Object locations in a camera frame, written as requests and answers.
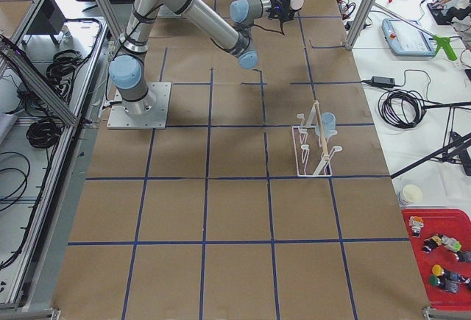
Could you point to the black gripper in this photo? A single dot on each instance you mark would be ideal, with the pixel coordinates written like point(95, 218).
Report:
point(277, 4)

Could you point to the pink plastic cup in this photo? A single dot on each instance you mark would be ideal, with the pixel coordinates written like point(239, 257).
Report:
point(296, 5)

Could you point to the light blue plastic cup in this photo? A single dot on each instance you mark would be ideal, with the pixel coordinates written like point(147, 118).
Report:
point(329, 124)

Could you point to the white paper cup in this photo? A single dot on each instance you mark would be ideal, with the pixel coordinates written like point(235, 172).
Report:
point(409, 194)

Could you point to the black power adapter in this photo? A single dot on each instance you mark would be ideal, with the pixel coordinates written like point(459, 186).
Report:
point(383, 82)

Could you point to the teach pendant tablet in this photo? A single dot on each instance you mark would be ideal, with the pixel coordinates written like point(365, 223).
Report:
point(405, 40)

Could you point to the red parts tray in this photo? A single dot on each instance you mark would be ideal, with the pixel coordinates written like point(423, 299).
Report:
point(440, 239)

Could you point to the white wire cup rack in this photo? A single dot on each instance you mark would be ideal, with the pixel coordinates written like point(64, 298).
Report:
point(313, 154)

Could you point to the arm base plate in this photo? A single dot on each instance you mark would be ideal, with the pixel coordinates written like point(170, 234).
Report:
point(149, 113)

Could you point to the green plastic handle tool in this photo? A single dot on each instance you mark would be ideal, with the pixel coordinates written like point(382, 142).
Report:
point(443, 43)

